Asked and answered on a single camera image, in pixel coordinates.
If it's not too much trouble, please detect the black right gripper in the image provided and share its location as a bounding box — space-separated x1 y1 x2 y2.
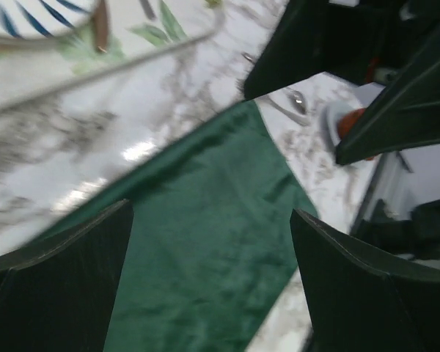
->
243 0 440 165

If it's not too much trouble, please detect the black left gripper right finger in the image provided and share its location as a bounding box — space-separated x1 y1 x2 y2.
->
290 209 440 351

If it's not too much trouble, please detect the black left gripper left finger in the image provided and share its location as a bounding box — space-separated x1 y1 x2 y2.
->
0 200 133 352

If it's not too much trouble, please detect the dark green cloth napkin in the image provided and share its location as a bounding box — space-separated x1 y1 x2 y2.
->
54 101 315 351

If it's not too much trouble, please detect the white saucer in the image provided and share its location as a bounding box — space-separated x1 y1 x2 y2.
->
320 83 385 153

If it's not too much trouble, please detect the silver spoon on table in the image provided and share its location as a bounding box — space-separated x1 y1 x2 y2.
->
285 87 307 115

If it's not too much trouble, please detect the leaf-patterned serving tray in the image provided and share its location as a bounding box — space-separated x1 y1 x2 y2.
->
0 1 224 111

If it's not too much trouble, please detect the striped white round plate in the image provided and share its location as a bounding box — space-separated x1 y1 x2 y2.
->
0 0 99 40

